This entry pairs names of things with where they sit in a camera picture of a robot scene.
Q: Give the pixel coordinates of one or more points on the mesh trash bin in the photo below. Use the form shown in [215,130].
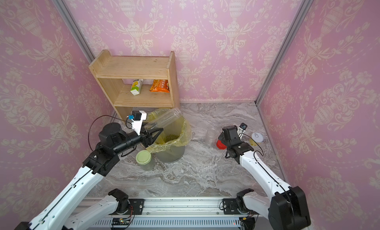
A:
[173,155]

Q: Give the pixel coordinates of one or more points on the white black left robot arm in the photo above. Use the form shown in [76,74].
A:
[113,141]

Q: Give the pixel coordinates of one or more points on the orange snack bag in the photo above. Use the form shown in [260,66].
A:
[160,86]

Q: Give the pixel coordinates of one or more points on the wooden two-tier shelf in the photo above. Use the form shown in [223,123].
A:
[126,81]

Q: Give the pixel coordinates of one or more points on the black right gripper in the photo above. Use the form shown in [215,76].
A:
[221,137]

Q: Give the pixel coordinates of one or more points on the green-lidded clear jar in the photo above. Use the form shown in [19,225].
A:
[145,160]

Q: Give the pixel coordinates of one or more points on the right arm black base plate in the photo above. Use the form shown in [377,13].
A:
[231,206]

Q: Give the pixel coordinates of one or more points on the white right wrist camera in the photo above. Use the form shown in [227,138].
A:
[241,129]

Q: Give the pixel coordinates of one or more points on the small black circuit board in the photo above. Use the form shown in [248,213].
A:
[120,222]

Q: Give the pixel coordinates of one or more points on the green white carton box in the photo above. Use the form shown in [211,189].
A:
[136,87]

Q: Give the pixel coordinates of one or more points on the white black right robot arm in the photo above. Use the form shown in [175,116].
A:
[284,206]

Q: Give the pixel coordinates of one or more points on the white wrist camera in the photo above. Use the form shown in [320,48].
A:
[241,129]
[137,118]

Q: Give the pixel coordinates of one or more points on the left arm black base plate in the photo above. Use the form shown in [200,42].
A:
[136,206]

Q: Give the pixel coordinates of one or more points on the yellow can white lid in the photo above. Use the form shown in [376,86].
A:
[256,139]

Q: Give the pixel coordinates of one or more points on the aluminium mounting rail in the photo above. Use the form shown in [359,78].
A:
[197,206]

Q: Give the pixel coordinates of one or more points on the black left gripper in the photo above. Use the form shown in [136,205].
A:
[149,138]

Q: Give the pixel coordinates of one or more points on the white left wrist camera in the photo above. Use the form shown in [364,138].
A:
[137,118]

